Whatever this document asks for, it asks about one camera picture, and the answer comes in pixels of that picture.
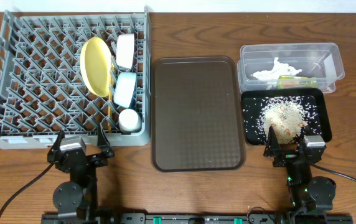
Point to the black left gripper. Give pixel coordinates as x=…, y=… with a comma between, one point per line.
x=83, y=158

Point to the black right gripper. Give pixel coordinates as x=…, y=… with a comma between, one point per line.
x=271, y=150

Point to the white cup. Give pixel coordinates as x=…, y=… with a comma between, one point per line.
x=129, y=121

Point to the wooden chopstick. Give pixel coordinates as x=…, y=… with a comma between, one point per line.
x=112, y=82
x=109, y=112

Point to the light blue bowl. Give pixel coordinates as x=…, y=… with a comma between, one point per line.
x=124, y=90

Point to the green wrapper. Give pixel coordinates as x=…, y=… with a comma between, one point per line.
x=285, y=82

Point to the white tissue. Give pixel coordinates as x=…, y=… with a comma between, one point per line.
x=278, y=69

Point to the yellow plate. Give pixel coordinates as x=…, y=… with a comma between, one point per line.
x=95, y=66

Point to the pink bowl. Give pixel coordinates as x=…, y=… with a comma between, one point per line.
x=125, y=50

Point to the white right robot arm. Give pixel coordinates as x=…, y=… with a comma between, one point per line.
x=308, y=186

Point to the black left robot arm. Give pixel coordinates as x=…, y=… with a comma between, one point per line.
x=76, y=199

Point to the black waste tray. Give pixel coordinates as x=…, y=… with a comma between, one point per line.
x=313, y=92

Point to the rice food waste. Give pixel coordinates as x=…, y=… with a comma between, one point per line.
x=292, y=117

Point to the grey dishwasher rack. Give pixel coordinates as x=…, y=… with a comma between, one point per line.
x=41, y=87

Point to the clear plastic bin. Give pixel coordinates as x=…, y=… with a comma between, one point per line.
x=321, y=61

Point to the brown serving tray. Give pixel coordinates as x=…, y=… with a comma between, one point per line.
x=196, y=121

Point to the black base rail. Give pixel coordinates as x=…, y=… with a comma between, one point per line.
x=255, y=218

